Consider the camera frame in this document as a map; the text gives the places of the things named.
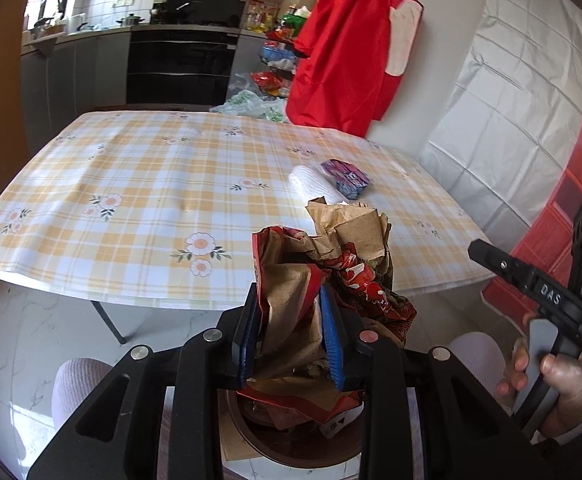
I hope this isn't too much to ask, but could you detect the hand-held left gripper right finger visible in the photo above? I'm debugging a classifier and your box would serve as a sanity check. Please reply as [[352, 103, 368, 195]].
[[318, 284, 556, 480]]

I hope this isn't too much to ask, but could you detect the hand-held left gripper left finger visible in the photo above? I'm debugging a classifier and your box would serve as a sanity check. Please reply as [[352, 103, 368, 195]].
[[27, 282, 264, 480]]

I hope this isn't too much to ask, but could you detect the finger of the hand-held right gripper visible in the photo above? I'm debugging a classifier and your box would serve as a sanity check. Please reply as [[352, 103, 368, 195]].
[[468, 239, 539, 293]]

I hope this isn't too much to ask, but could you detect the red brown paper bag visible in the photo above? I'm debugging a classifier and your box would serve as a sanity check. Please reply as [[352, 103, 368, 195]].
[[252, 199, 418, 413]]

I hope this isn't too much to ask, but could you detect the brown round bin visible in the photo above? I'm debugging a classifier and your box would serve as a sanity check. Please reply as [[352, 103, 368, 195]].
[[226, 385, 364, 467]]

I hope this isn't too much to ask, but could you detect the person's right hand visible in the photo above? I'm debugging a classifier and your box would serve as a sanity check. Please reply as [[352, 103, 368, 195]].
[[495, 311, 582, 438]]

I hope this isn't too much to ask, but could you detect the cardboard sheet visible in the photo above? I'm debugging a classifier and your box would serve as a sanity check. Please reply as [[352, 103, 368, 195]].
[[218, 400, 267, 463]]

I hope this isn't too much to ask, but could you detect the person's right leg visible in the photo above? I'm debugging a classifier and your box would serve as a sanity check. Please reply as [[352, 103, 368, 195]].
[[446, 331, 515, 401]]

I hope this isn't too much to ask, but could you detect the person's leg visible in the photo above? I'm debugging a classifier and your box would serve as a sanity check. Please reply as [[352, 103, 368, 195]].
[[446, 331, 515, 401], [51, 357, 115, 429]]

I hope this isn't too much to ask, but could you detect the black table leg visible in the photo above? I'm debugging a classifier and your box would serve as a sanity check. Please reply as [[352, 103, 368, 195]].
[[91, 300, 128, 345]]

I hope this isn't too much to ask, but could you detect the purple snack packet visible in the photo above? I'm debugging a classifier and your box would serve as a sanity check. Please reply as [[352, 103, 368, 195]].
[[321, 158, 372, 200]]

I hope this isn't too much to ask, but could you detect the person's left leg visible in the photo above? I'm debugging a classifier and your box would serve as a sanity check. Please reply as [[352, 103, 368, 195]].
[[51, 357, 115, 429]]

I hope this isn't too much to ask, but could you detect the orange checked floral tablecloth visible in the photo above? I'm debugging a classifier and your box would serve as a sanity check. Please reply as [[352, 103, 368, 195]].
[[0, 110, 494, 313]]

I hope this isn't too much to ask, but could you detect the red apron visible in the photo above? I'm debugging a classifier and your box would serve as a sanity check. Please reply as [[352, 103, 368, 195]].
[[285, 0, 424, 138]]

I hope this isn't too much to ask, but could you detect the red snack packet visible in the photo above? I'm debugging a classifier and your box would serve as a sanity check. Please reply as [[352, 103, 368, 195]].
[[251, 71, 285, 93]]

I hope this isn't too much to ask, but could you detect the black built-in oven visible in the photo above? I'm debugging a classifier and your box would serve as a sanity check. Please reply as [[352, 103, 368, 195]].
[[126, 27, 239, 107]]

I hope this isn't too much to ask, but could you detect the green snack packet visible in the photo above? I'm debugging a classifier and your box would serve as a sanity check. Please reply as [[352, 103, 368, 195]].
[[280, 12, 308, 37]]

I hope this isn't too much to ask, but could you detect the grey kitchen cabinet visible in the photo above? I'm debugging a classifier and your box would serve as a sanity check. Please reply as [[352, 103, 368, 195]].
[[21, 27, 132, 141]]

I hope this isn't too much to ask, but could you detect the pile of colourful snack packets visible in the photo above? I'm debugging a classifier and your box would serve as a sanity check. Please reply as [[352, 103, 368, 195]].
[[246, 0, 284, 32]]

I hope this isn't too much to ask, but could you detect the kitchen faucet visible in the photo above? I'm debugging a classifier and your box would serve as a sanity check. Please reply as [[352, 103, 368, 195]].
[[38, 0, 65, 22]]

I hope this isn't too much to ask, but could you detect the red printed wall poster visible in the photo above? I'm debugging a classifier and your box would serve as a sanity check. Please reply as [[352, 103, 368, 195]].
[[481, 35, 582, 322]]

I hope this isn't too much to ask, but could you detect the silver foil wall sheet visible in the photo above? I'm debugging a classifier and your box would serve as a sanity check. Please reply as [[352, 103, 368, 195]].
[[420, 0, 582, 227]]

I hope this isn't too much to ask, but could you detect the black wire rack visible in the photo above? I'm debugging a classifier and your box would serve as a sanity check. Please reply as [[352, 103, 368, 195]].
[[250, 35, 298, 102]]

